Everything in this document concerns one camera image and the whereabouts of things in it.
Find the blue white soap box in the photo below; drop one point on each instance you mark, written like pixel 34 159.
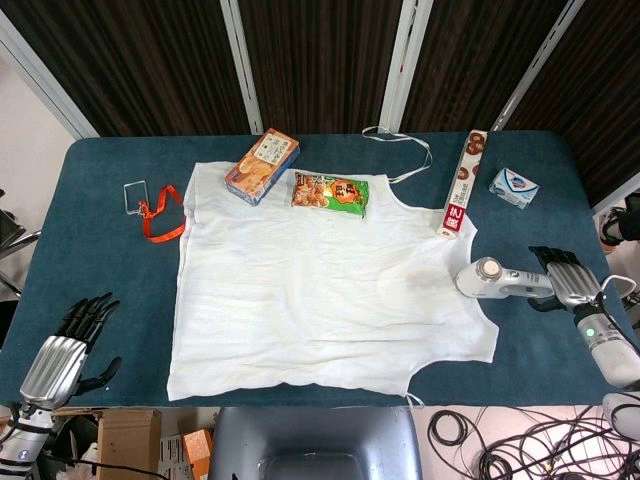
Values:
pixel 515 187

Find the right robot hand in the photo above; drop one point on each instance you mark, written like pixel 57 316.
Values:
pixel 575 285

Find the white handheld steamer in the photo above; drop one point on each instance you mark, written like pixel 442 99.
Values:
pixel 477 282

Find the white sleeveless shirt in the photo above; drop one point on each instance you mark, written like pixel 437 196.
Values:
pixel 320 305

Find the small white printed box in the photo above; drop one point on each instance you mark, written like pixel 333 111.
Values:
pixel 171 452

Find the brown cardboard box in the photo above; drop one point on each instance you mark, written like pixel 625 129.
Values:
pixel 127 440

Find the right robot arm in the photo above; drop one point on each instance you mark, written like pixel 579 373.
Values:
pixel 615 357

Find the clear badge holder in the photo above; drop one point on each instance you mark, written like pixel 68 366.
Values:
pixel 126 200

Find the small orange box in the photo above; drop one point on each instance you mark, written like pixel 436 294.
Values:
pixel 196 450

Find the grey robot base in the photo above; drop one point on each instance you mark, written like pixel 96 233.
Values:
pixel 310 445

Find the teal table cover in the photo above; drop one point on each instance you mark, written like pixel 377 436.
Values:
pixel 100 280

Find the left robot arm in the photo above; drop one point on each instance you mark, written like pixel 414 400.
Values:
pixel 25 440

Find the long cling wrap box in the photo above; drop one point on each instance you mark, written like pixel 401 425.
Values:
pixel 462 185

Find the black orange equipment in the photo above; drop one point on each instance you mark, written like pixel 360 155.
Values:
pixel 622 220

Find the green orange snack bag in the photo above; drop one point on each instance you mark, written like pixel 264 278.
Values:
pixel 330 192

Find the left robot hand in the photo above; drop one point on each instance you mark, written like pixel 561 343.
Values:
pixel 52 362

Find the orange blue biscuit box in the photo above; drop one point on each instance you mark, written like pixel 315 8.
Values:
pixel 257 167

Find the dark partition panel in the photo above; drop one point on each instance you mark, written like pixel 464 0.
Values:
pixel 475 60
pixel 140 60
pixel 600 100
pixel 320 60

